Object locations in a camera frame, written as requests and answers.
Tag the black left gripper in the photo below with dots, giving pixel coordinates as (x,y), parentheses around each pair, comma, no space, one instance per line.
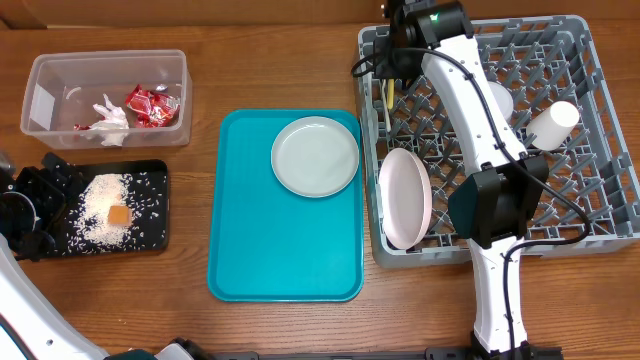
(54,197)

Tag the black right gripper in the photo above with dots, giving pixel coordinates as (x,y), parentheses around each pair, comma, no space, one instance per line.
(394,68)

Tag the yellow plastic spoon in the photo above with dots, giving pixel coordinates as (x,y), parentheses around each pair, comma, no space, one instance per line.
(390,92)

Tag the small red candy wrapper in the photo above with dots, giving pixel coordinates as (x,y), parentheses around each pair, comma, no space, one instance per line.
(78,127)

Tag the orange food cube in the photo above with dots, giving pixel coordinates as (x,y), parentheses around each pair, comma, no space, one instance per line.
(120,215)

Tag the white napkin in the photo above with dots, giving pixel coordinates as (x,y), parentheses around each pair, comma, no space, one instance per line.
(113,126)

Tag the grey bowl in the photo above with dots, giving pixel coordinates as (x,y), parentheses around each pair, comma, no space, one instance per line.
(503,99)

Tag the pink round plate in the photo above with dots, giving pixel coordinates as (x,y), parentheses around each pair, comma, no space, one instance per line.
(406,198)

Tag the red snack wrapper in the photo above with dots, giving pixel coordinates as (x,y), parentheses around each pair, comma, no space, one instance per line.
(153,109)

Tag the white plastic cup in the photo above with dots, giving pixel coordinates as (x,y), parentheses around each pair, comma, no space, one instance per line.
(551,127)

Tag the white plastic fork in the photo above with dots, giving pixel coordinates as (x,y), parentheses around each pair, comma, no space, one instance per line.
(383,93)

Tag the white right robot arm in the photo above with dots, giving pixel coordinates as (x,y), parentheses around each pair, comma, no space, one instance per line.
(503,183)

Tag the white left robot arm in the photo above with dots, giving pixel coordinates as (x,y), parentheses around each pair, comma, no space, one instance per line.
(31,327)

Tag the grey plastic dishwasher rack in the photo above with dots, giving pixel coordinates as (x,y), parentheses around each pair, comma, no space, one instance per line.
(593,206)

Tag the black tray with rice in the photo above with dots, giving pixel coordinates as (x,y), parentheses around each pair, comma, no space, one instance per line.
(141,185)

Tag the clear plastic bin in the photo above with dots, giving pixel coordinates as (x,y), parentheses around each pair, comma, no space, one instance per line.
(62,89)

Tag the grey round plate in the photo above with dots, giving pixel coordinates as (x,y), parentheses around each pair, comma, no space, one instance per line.
(315,157)

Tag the teal serving tray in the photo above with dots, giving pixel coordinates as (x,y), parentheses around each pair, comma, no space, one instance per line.
(268,244)

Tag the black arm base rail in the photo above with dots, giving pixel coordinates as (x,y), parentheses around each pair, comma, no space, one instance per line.
(436,353)

